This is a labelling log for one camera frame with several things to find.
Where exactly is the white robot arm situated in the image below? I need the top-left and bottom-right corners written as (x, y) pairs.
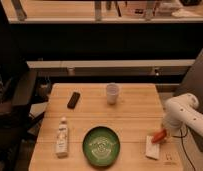
top-left (162, 93), bottom-right (203, 137)

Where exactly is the dark chair left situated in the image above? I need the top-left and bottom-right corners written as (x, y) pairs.
top-left (0, 71), bottom-right (37, 171)

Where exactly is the green ceramic bowl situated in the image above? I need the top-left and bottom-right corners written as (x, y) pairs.
top-left (82, 126), bottom-right (120, 167)

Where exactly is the black cable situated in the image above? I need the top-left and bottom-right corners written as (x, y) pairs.
top-left (171, 124), bottom-right (197, 171)

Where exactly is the black remote control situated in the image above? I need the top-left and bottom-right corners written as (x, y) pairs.
top-left (67, 92), bottom-right (80, 109)

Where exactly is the white sponge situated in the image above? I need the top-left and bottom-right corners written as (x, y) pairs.
top-left (145, 136), bottom-right (160, 160)

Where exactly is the white plastic bottle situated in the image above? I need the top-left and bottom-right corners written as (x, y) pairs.
top-left (56, 117), bottom-right (68, 158)

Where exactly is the white plastic cup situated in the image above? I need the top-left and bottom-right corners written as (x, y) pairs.
top-left (106, 83), bottom-right (120, 105)

